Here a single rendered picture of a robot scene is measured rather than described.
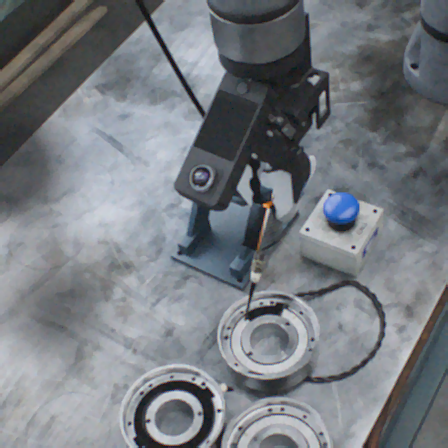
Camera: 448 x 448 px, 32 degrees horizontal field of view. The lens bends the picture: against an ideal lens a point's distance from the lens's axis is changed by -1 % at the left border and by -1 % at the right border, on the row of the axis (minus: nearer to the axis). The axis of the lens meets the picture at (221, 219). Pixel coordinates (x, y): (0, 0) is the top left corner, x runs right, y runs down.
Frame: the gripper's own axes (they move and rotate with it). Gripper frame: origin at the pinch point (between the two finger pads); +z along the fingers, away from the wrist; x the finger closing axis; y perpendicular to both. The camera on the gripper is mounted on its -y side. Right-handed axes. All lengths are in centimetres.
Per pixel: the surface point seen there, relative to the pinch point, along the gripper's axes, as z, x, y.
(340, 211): 5.7, -4.1, 7.5
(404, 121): 13.1, -1.6, 30.2
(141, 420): 10.2, 2.8, -21.5
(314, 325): 10.0, -7.0, -4.1
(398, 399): 39.9, -13.0, 6.4
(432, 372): 69, -11, 28
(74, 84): 93, 127, 80
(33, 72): 91, 141, 77
